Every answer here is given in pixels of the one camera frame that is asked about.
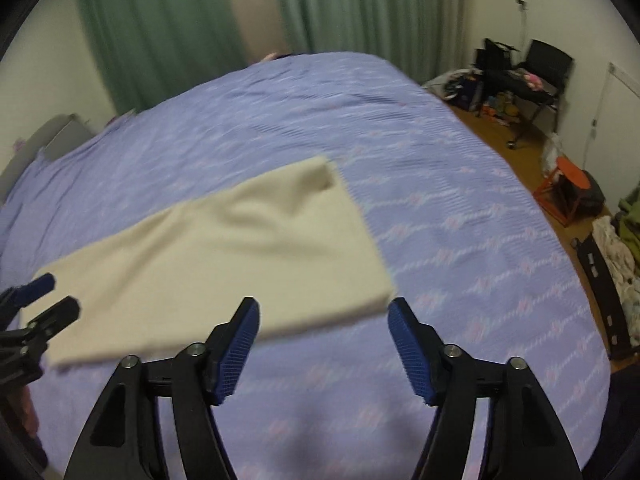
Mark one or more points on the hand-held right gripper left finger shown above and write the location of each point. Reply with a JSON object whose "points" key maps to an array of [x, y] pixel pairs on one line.
{"points": [[237, 355]]}

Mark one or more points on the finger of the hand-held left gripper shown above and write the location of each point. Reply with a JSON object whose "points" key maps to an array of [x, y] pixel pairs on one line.
{"points": [[35, 290], [57, 315]]}

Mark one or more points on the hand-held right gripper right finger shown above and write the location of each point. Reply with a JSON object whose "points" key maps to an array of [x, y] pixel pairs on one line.
{"points": [[410, 355]]}

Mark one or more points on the cream fleece pants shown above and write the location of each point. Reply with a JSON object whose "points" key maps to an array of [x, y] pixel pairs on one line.
{"points": [[200, 260]]}

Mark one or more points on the purple floral striped bedspread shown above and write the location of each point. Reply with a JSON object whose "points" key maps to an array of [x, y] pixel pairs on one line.
{"points": [[400, 160]]}

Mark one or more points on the black curved board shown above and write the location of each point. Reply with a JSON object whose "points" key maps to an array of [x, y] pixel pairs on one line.
{"points": [[602, 300]]}

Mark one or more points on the pile of floral clothing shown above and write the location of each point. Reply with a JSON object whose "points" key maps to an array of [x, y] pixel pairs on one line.
{"points": [[620, 265]]}

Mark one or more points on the orange step stool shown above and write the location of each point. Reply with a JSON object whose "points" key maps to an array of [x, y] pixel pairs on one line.
{"points": [[567, 172]]}

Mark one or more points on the white plastic bag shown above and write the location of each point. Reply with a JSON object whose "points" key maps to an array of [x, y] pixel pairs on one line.
{"points": [[552, 150]]}

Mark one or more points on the green cloth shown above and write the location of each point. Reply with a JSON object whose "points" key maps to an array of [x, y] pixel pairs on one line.
{"points": [[631, 215]]}

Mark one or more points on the clutter pile on floor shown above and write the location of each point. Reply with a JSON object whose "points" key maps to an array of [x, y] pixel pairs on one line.
{"points": [[457, 87]]}

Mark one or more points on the green curtain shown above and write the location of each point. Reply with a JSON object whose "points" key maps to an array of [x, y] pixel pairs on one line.
{"points": [[370, 5], [160, 25]]}

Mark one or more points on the pink plush toy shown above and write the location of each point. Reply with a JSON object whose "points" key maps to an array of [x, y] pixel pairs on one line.
{"points": [[532, 82]]}

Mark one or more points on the black bag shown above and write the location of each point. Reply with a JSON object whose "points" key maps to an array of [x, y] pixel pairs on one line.
{"points": [[492, 57]]}

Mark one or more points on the white door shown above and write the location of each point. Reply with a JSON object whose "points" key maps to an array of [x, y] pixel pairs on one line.
{"points": [[617, 125]]}

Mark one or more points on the black folding chair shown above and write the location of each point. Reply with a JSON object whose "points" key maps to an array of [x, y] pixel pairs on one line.
{"points": [[547, 67]]}

